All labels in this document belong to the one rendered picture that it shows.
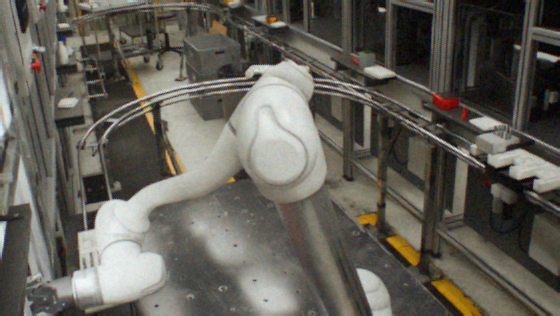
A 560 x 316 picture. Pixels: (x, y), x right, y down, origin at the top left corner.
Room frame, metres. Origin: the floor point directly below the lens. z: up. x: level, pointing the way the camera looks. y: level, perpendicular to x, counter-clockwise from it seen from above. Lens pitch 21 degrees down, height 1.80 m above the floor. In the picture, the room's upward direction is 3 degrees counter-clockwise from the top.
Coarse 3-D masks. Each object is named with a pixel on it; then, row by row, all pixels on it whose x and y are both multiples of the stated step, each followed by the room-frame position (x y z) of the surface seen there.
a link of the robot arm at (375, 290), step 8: (360, 272) 1.12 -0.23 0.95; (368, 272) 1.11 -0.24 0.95; (368, 280) 1.08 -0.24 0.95; (376, 280) 1.08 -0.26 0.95; (368, 288) 1.05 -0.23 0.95; (376, 288) 1.06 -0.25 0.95; (384, 288) 1.07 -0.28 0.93; (368, 296) 1.03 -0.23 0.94; (376, 296) 1.04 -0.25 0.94; (384, 296) 1.05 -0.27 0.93; (376, 304) 1.02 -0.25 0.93; (384, 304) 1.04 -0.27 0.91; (376, 312) 1.02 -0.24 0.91; (384, 312) 1.02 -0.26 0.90
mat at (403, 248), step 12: (360, 216) 2.90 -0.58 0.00; (372, 216) 2.88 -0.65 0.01; (384, 240) 2.62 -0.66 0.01; (396, 240) 2.61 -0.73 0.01; (396, 252) 2.50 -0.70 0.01; (408, 252) 2.49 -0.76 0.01; (408, 264) 2.38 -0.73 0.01; (444, 276) 2.28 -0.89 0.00; (432, 288) 2.18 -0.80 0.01; (444, 288) 2.17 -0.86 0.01; (456, 288) 2.18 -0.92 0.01; (444, 300) 2.09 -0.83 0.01; (456, 300) 2.08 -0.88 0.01; (468, 300) 2.08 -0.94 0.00; (456, 312) 2.00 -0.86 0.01; (468, 312) 1.99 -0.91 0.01; (480, 312) 2.00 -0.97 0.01
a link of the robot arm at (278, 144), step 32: (256, 96) 0.93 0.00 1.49; (288, 96) 0.91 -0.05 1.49; (256, 128) 0.83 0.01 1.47; (288, 128) 0.81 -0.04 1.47; (256, 160) 0.80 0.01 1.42; (288, 160) 0.79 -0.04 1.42; (320, 160) 0.86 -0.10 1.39; (288, 192) 0.83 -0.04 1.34; (320, 192) 0.87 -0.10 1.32; (288, 224) 0.87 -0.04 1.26; (320, 224) 0.85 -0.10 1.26; (320, 256) 0.85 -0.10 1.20; (320, 288) 0.86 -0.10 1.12; (352, 288) 0.86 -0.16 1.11
